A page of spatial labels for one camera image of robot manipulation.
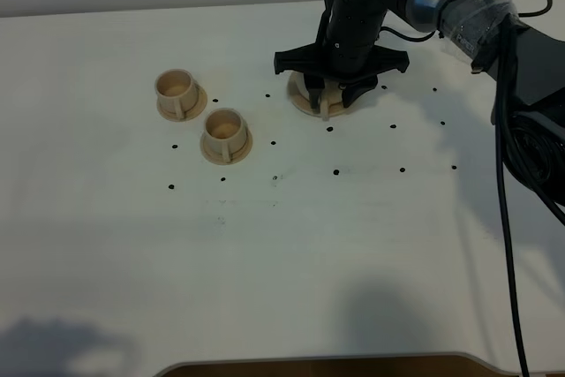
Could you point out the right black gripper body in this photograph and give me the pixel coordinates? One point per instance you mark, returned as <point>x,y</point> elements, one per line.
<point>344,50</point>

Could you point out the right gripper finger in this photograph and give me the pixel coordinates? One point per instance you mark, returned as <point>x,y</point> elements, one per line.
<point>314,86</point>
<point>353,88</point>

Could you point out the beige teapot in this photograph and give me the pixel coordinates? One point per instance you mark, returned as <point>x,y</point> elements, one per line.
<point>330,102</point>

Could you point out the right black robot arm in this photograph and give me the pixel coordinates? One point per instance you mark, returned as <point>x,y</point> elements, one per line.
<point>527,65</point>

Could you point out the round beige teapot saucer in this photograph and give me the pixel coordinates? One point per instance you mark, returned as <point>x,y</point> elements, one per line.
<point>293,90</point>

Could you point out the near beige teacup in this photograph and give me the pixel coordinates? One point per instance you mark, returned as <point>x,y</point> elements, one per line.
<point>224,135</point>

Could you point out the beige teacup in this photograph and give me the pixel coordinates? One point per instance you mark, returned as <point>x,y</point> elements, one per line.
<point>224,135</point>
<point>177,94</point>

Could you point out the near beige cup saucer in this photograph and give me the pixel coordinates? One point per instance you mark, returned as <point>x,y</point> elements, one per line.
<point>240,152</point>

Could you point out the far beige teacup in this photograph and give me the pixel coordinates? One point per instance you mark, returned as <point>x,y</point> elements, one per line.
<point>177,94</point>

